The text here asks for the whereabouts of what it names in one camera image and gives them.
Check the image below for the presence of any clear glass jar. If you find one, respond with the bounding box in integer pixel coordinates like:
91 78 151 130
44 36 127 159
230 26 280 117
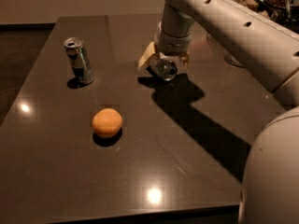
206 34 243 68

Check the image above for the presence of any tall silver energy drink can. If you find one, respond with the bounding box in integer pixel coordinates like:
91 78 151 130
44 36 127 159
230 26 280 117
64 37 93 85

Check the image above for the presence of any white green 7up can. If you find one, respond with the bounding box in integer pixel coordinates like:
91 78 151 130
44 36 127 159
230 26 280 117
149 58 178 81

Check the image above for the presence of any orange fruit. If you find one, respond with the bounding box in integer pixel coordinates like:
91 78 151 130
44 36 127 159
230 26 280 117
92 108 122 138

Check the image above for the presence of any black wire basket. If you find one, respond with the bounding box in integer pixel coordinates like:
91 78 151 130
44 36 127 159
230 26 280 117
233 0 273 18

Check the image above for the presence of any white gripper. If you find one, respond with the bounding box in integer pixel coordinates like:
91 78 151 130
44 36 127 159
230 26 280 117
137 22 192 71

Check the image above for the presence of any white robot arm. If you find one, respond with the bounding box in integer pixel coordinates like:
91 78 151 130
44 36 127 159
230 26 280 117
138 0 299 224

